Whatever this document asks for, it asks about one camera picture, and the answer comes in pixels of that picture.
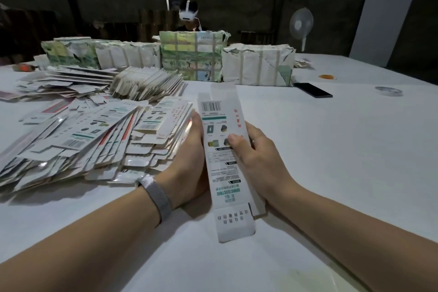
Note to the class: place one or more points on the white standing fan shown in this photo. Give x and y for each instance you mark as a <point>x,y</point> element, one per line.
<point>301,23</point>

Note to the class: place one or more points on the grey band wristwatch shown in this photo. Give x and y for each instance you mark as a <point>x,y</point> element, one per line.
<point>156,198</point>

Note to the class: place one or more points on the person's left forearm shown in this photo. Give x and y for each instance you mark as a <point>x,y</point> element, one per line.
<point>79,247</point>

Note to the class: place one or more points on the person's right hand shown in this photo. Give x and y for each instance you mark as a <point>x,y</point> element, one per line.
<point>263,165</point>

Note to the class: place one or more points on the fanned stack of white cartons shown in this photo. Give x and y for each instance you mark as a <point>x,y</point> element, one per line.
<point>147,83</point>

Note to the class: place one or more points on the row of white wrapped bundles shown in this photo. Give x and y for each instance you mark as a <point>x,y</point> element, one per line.
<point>99,53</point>

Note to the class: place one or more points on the white head-mounted camera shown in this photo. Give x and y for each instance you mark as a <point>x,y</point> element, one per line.
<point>186,9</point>

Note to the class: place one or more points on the person's right forearm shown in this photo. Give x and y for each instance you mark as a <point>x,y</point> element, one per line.
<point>363,244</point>

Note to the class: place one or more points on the black smartphone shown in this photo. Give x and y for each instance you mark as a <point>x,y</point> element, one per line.
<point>313,90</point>

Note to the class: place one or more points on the small orange tape roll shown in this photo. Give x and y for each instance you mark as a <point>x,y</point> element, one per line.
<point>326,77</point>

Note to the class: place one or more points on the white tape roll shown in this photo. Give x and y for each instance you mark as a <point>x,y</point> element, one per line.
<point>378,90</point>

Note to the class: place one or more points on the pile of cartons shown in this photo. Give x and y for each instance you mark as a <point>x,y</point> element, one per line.
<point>89,138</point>

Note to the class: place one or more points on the person's left hand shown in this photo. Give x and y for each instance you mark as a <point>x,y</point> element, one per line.
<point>186,168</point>

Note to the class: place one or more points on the dark wooden chair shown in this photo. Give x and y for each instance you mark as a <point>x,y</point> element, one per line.
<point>257,36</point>

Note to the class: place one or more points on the small white paper stack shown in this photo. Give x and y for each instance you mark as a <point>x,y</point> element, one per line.
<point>302,63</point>

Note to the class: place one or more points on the white board panel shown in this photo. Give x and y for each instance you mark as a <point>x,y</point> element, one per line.
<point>384,18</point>

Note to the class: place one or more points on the green printed wrapped bundle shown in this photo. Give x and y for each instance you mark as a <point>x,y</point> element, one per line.
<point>193,55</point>

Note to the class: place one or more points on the toothbrush carton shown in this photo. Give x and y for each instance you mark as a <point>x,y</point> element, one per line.
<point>226,179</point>

